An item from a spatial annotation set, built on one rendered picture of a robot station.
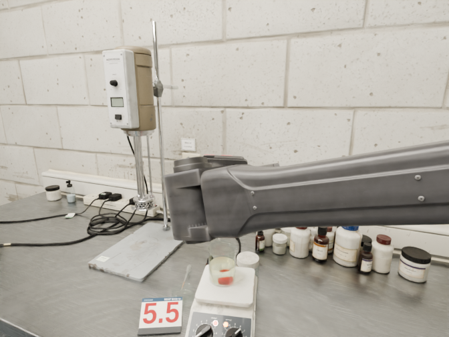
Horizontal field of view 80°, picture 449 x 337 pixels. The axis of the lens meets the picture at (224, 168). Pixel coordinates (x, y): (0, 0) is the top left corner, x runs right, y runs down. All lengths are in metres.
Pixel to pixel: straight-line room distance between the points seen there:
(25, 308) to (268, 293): 0.58
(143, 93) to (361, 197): 0.69
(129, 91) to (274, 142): 0.52
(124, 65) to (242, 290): 0.61
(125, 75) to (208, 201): 0.58
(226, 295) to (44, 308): 0.44
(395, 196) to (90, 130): 1.36
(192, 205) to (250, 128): 0.76
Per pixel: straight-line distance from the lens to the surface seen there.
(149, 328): 0.68
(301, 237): 0.87
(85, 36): 1.43
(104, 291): 0.81
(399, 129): 0.98
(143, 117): 0.80
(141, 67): 0.81
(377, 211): 0.19
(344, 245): 0.88
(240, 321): 0.59
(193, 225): 0.26
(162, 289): 0.78
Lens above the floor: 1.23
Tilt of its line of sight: 14 degrees down
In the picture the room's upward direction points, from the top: straight up
